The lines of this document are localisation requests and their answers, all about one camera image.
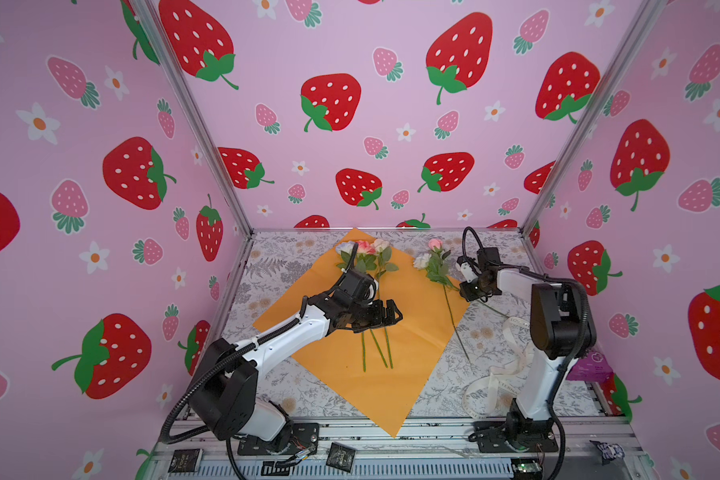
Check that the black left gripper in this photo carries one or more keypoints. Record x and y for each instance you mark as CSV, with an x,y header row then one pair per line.
x,y
378,318

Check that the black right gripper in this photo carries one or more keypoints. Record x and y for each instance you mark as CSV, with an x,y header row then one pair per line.
x,y
464,286

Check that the white fake flower stem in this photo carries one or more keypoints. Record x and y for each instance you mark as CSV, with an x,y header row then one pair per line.
x,y
423,261

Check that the orange wrapping paper sheet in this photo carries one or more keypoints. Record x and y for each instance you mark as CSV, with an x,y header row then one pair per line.
x,y
416,368

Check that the pink fake rose stem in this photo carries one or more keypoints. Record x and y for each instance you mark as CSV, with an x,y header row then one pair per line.
x,y
367,258

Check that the white fake rose stem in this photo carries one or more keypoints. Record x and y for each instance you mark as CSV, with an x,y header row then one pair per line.
x,y
347,252

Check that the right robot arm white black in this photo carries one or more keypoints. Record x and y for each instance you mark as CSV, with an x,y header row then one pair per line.
x,y
561,330

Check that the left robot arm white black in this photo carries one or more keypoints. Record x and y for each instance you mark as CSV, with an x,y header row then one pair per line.
x,y
223,395

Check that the floral patterned table mat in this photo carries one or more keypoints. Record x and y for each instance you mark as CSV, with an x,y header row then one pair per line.
x,y
278,259

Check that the white ribbon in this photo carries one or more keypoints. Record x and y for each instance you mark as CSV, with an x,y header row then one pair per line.
x,y
504,366

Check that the purple snack bag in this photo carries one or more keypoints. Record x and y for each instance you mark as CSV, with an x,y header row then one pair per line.
x,y
593,368

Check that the black square tag middle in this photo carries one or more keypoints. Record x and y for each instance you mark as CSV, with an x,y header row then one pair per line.
x,y
341,457

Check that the black square tag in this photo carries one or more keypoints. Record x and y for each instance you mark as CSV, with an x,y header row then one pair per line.
x,y
341,457
185,461

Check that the black square tag left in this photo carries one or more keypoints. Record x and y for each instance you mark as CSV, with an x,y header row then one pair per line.
x,y
185,461

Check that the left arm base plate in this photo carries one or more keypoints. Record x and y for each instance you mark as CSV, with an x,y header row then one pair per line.
x,y
293,439

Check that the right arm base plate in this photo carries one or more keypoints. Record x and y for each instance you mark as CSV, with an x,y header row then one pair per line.
x,y
516,438

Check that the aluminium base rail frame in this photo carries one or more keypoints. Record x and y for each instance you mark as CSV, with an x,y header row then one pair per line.
x,y
425,448

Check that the right aluminium corner post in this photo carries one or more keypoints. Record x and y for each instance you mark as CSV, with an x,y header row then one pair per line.
x,y
635,35

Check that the aluminium corner post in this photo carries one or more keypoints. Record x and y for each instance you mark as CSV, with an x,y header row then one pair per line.
x,y
635,35
156,35

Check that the left aluminium corner post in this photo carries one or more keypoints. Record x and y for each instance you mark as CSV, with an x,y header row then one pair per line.
x,y
156,35

